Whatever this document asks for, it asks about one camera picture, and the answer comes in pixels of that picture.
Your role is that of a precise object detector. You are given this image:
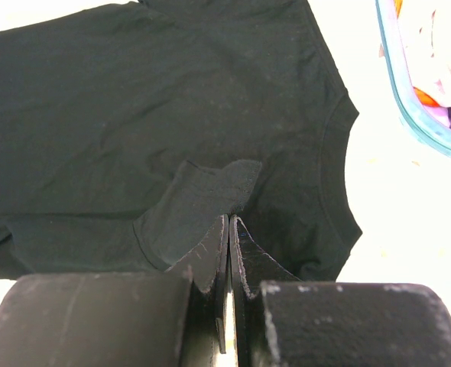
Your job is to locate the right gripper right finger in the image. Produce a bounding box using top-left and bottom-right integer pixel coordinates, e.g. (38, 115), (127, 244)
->
(229, 216), (299, 365)

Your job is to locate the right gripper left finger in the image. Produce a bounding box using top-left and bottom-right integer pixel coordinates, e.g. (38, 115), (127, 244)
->
(167, 215), (229, 356)

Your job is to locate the black t shirt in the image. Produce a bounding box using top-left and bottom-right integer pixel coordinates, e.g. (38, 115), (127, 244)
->
(0, 1), (362, 281)

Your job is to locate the teal laundry basket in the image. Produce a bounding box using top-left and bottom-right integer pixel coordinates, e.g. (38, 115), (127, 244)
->
(375, 1), (451, 158)

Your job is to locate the pink t shirt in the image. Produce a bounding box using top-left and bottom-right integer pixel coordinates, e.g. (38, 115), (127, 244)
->
(397, 0), (451, 108)

